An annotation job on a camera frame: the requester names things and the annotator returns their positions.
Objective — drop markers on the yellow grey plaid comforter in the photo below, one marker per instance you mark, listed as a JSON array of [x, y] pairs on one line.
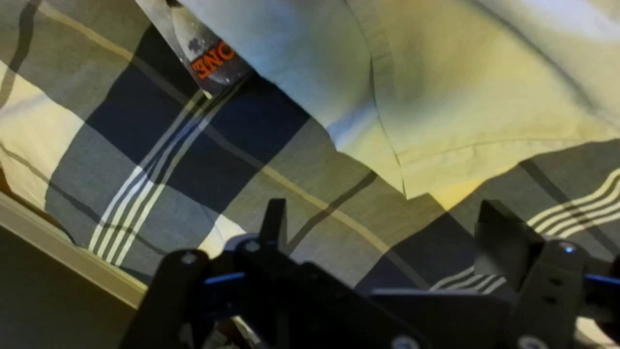
[[194, 166]]

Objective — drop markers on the magazine with orange print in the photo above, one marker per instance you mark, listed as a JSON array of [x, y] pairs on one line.
[[206, 54]]

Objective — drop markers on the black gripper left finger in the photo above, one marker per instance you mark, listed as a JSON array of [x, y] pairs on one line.
[[258, 291]]

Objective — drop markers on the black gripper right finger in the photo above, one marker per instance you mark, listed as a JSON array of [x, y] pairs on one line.
[[549, 291]]

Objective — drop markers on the white sheet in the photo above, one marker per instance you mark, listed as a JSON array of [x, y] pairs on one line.
[[452, 89]]

